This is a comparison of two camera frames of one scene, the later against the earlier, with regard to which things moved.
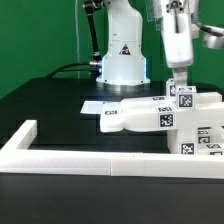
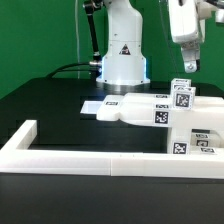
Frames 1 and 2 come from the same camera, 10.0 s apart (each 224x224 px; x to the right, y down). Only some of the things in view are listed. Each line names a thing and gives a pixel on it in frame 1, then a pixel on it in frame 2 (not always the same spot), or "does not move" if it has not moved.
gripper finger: (180, 75) → (191, 53)
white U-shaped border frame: (17, 156) does not move
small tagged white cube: (186, 98) does not move
